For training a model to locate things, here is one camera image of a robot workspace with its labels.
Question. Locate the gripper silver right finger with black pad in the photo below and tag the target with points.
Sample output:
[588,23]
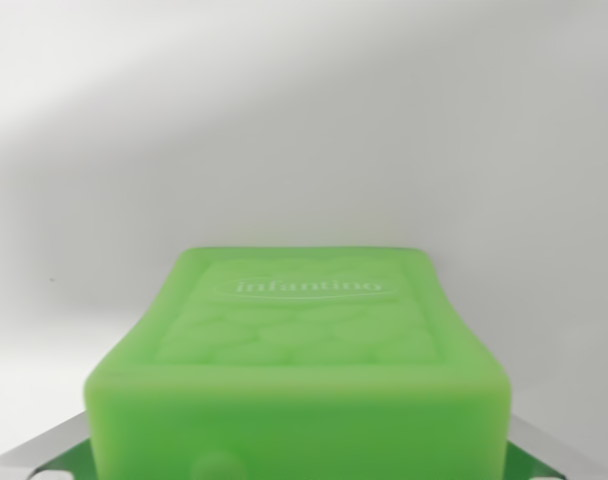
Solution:
[549,457]

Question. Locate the green soft toy cube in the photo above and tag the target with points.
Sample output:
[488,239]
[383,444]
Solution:
[299,385]

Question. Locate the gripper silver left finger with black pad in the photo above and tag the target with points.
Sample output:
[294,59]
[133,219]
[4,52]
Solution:
[44,452]

